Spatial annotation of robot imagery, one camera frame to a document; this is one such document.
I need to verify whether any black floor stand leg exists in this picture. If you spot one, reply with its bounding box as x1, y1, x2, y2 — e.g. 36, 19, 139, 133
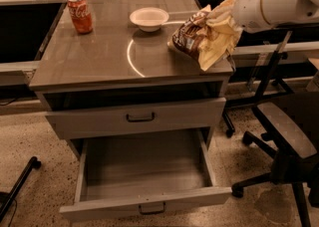
0, 156, 41, 222

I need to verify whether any closed upper drawer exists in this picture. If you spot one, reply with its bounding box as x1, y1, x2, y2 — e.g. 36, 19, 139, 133
46, 98, 225, 139

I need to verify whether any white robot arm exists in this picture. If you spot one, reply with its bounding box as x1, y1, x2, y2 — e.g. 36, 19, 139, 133
232, 0, 319, 33

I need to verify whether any open lower drawer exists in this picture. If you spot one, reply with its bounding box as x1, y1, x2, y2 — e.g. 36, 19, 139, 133
60, 129, 231, 222

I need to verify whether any black office chair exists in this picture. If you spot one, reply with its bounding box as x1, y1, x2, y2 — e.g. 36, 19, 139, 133
231, 102, 319, 227

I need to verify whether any red cola can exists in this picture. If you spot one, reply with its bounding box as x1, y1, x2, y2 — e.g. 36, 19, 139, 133
67, 0, 93, 34

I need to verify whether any dark side table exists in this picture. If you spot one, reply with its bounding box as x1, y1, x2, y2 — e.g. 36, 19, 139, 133
232, 25, 319, 96

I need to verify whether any grey drawer cabinet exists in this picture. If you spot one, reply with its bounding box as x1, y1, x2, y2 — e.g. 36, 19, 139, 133
30, 0, 232, 155

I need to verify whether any white bowl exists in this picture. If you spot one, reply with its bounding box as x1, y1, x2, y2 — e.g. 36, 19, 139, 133
130, 7, 169, 32

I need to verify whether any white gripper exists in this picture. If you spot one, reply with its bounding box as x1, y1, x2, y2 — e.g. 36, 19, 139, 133
232, 0, 266, 33

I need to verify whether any brown chip bag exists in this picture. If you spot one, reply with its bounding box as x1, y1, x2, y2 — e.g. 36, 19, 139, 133
167, 0, 243, 71

